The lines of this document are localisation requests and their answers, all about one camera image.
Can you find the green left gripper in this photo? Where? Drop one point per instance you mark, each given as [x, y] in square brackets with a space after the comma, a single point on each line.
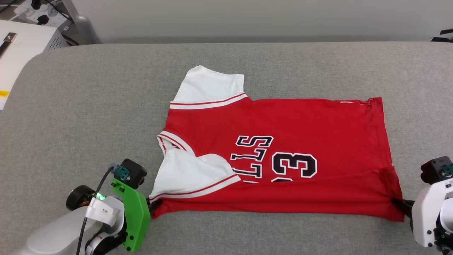
[138, 219]

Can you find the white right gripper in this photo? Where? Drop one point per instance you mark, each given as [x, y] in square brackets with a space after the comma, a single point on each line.
[426, 216]

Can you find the red Bulls jersey white sleeves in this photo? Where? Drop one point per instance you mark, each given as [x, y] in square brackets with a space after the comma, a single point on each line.
[300, 120]

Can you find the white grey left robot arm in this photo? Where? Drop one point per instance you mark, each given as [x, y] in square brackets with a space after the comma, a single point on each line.
[53, 237]

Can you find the white paper label tag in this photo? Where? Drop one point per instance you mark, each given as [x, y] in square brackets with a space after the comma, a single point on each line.
[102, 211]

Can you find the black tape strip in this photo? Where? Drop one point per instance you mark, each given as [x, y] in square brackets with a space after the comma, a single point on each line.
[442, 39]
[446, 32]

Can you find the white vented equipment box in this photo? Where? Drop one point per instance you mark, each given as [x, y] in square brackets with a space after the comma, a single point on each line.
[24, 63]

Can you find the white partition panel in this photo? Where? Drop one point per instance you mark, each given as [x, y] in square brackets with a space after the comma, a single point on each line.
[247, 17]

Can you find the white power strip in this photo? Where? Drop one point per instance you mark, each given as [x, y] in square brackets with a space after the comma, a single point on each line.
[53, 14]

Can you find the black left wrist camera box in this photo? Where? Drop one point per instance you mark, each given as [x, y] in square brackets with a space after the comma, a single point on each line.
[134, 171]

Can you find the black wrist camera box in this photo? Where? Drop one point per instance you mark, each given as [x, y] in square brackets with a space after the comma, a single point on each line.
[435, 168]
[134, 171]

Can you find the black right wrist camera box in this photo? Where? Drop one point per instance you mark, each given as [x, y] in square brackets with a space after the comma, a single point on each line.
[435, 168]

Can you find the grey metal frame post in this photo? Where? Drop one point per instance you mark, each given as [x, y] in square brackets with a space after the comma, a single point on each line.
[83, 28]

